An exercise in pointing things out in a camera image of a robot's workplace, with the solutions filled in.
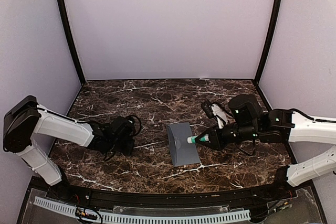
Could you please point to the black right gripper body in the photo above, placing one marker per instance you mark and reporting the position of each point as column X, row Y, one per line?
column 225, row 140

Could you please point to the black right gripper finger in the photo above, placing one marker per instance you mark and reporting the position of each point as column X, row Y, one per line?
column 213, row 144
column 212, row 133

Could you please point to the green white glue stick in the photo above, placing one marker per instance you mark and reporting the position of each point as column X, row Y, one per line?
column 194, row 139

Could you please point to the grey-blue paper envelope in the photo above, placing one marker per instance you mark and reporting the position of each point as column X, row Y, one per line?
column 182, row 152

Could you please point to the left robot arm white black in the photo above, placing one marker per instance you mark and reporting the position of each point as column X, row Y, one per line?
column 28, row 117

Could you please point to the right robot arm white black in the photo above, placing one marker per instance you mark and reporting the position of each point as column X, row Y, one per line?
column 246, row 121

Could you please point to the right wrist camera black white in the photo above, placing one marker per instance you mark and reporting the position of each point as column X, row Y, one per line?
column 214, row 111

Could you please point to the black front table rail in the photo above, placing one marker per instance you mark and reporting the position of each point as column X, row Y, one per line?
column 255, row 197

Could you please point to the small circuit board with wires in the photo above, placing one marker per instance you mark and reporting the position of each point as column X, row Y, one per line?
column 86, row 215

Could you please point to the black right corner frame post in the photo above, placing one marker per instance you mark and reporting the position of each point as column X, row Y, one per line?
column 268, row 41

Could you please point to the black corner frame post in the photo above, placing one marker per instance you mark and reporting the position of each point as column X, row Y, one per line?
column 70, row 41
column 268, row 41

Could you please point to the grey slotted cable duct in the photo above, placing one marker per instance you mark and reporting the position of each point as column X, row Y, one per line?
column 123, row 214

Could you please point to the black left corner frame post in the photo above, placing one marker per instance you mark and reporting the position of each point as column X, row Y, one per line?
column 70, row 41

